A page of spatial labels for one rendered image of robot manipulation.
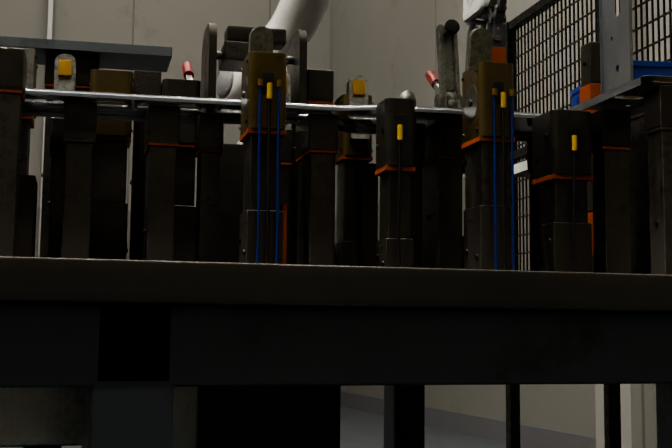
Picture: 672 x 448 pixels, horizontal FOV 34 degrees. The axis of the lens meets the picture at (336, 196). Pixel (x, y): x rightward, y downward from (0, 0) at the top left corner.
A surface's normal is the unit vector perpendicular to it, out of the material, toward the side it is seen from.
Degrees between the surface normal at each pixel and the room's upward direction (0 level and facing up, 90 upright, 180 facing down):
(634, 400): 90
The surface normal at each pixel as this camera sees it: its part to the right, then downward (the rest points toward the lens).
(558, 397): -0.95, -0.04
